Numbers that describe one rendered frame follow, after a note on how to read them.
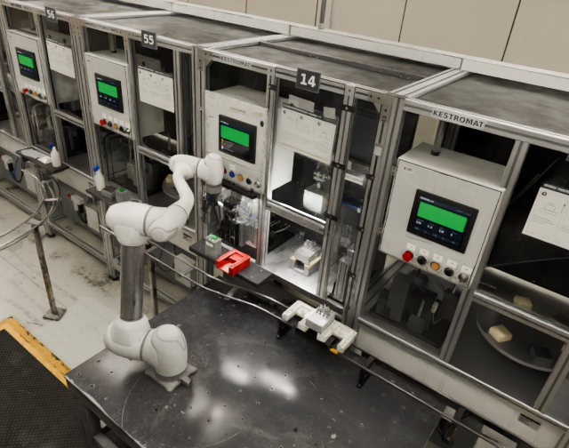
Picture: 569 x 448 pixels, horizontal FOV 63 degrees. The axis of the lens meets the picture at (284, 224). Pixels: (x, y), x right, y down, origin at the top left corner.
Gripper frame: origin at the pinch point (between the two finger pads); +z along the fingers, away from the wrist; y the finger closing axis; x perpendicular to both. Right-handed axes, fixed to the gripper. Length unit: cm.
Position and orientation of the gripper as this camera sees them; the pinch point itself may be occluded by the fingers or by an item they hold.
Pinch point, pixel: (212, 222)
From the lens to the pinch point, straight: 265.1
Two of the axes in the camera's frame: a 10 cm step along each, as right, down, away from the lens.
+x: -5.8, 3.8, -7.2
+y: -8.1, -3.9, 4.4
